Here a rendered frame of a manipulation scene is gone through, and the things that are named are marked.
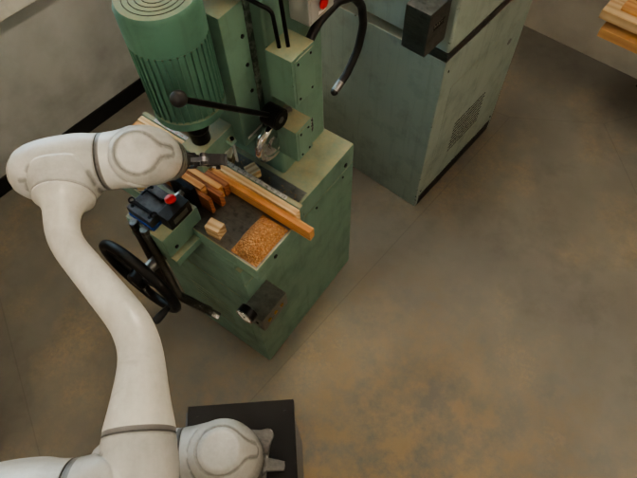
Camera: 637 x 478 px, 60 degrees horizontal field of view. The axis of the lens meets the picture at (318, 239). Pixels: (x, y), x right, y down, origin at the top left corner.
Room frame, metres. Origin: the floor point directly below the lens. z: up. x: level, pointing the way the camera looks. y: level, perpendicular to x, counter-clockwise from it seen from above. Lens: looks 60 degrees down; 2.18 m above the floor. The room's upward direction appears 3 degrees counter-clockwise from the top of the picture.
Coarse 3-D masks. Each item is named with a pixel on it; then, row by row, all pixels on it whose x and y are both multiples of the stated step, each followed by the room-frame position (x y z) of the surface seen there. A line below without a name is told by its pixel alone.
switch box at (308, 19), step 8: (288, 0) 1.11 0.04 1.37; (296, 0) 1.10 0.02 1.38; (304, 0) 1.08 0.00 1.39; (312, 0) 1.08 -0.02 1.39; (296, 8) 1.10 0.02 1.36; (304, 8) 1.08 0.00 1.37; (312, 8) 1.08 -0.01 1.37; (328, 8) 1.13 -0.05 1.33; (296, 16) 1.10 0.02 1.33; (304, 16) 1.08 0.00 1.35; (312, 16) 1.08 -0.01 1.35; (304, 24) 1.08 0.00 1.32; (312, 24) 1.08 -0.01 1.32
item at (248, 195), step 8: (224, 176) 0.94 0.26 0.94; (232, 184) 0.91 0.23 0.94; (240, 184) 0.91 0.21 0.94; (232, 192) 0.91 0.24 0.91; (240, 192) 0.89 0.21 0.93; (248, 192) 0.88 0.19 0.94; (248, 200) 0.87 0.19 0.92; (256, 200) 0.85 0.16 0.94; (264, 200) 0.85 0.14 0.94; (264, 208) 0.84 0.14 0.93; (272, 208) 0.83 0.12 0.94; (280, 208) 0.82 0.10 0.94; (272, 216) 0.82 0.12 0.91; (280, 216) 0.80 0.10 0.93; (288, 216) 0.80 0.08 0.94; (288, 224) 0.78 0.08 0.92; (296, 224) 0.77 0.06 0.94; (304, 224) 0.77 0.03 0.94; (304, 232) 0.75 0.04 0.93; (312, 232) 0.75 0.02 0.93
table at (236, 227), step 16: (128, 192) 0.97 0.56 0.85; (224, 208) 0.86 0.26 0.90; (240, 208) 0.86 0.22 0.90; (256, 208) 0.86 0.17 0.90; (240, 224) 0.80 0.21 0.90; (192, 240) 0.78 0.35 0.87; (208, 240) 0.76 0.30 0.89; (224, 240) 0.76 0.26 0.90; (288, 240) 0.76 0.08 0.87; (176, 256) 0.73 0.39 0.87; (224, 256) 0.73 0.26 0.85; (272, 256) 0.71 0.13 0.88; (256, 272) 0.66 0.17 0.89
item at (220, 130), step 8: (216, 120) 1.03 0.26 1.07; (224, 120) 1.03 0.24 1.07; (216, 128) 1.01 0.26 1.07; (224, 128) 1.00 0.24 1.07; (232, 128) 1.01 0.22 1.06; (216, 136) 0.98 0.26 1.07; (224, 136) 0.99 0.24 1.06; (232, 136) 1.01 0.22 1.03; (184, 144) 0.96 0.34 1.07; (192, 144) 0.95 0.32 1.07; (208, 144) 0.95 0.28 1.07; (216, 144) 0.96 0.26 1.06; (224, 144) 0.98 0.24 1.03; (192, 152) 0.93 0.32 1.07; (200, 152) 0.93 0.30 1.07; (208, 152) 0.93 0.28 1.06; (216, 152) 0.96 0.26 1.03; (224, 152) 0.97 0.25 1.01; (200, 168) 0.91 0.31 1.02; (208, 168) 0.92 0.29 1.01
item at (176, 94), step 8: (176, 96) 0.78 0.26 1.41; (184, 96) 0.79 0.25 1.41; (176, 104) 0.77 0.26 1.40; (184, 104) 0.78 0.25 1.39; (192, 104) 0.81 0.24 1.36; (200, 104) 0.82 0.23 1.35; (208, 104) 0.83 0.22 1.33; (216, 104) 0.85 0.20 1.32; (224, 104) 0.87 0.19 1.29; (264, 104) 1.01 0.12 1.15; (272, 104) 1.00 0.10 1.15; (240, 112) 0.90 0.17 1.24; (248, 112) 0.92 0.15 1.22; (256, 112) 0.94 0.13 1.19; (264, 112) 0.96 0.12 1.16; (272, 112) 0.98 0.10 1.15; (280, 112) 0.98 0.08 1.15; (288, 112) 1.03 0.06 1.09; (264, 120) 0.97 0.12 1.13; (272, 120) 0.96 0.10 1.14; (280, 120) 0.97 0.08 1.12; (272, 128) 0.96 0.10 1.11; (280, 128) 0.97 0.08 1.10
